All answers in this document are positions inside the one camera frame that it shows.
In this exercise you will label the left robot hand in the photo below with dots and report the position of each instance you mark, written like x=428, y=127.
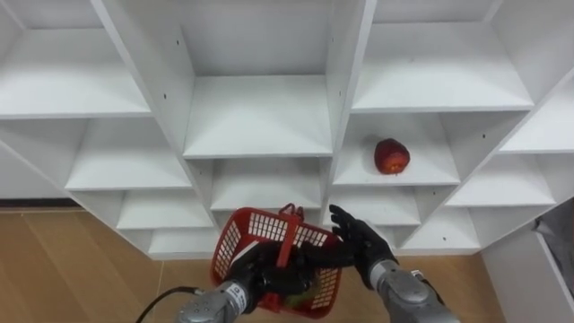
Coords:
x=278, y=273

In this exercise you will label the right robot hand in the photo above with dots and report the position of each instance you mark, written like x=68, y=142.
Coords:
x=363, y=244

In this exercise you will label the red plastic basket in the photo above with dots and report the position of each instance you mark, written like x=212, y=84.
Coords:
x=265, y=226

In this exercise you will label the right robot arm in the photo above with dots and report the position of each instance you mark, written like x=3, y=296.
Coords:
x=410, y=296

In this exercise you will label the green soft toy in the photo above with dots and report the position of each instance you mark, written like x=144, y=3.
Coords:
x=301, y=299

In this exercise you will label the red apple soft toy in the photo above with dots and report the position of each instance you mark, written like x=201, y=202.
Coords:
x=391, y=156

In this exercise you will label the white shelf unit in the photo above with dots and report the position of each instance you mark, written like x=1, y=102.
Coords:
x=258, y=116

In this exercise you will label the white cabinet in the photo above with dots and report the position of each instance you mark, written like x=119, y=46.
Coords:
x=529, y=278

